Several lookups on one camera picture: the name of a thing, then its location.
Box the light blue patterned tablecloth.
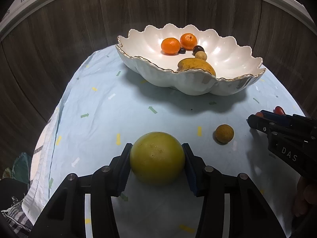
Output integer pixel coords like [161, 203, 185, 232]
[22, 44, 307, 238]

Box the orange mandarin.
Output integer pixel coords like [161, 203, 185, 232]
[180, 33, 198, 50]
[161, 37, 181, 55]

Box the white scalloped bowl gold rim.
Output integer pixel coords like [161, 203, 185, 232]
[117, 23, 266, 96]

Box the red jujube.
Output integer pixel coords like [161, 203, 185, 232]
[255, 106, 285, 117]

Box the small round brown-yellow fruit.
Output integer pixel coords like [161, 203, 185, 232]
[214, 124, 235, 144]

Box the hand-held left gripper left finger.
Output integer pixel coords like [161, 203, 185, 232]
[31, 142, 132, 238]

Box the yellow mango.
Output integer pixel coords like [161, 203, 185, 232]
[177, 58, 217, 77]

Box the teal patterned cloth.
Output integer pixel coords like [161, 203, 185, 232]
[2, 152, 32, 184]

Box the large round yellow fruit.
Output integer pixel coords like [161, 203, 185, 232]
[129, 132, 186, 185]

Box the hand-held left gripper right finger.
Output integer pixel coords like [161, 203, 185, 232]
[181, 142, 286, 238]

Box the person's right hand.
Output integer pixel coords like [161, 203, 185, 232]
[292, 177, 317, 218]

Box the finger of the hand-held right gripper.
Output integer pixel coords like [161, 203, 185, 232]
[260, 110, 317, 136]
[247, 114, 317, 140]

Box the grey checked cloth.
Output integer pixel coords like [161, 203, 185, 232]
[1, 196, 34, 238]

